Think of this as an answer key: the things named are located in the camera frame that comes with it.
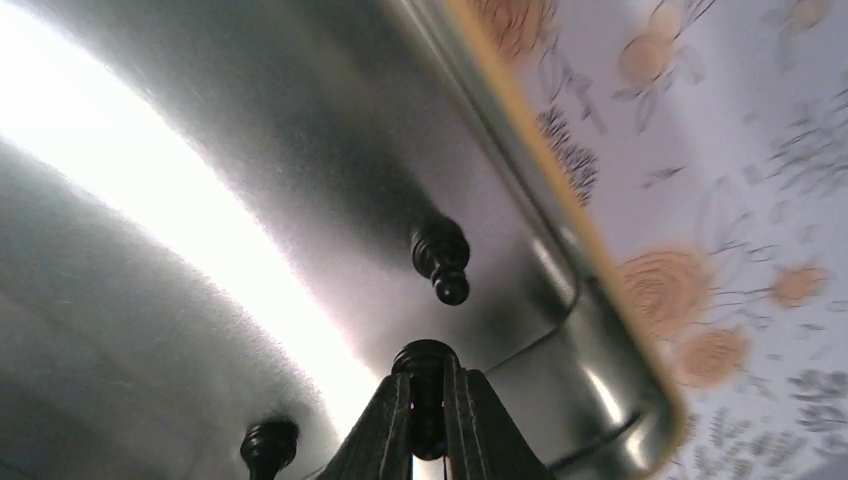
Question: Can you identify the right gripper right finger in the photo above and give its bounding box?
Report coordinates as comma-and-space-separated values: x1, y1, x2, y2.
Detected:
443, 356, 553, 480

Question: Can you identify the floral patterned table mat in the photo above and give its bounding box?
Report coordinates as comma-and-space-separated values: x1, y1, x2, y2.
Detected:
472, 1, 847, 479

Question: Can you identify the black pawn tray edge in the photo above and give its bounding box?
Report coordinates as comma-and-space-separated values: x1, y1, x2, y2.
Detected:
239, 417, 300, 480

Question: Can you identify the wooden tray with metal bottom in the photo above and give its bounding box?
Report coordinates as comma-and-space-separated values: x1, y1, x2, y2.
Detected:
1, 1, 683, 479

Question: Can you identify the black pawn in tray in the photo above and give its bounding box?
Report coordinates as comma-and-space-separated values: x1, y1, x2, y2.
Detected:
410, 216, 471, 306

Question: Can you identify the black pawn later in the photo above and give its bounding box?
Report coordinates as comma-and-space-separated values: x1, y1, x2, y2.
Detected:
391, 339, 455, 461

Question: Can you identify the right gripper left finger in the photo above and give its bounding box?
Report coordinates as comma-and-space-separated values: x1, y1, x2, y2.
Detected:
318, 374, 412, 480

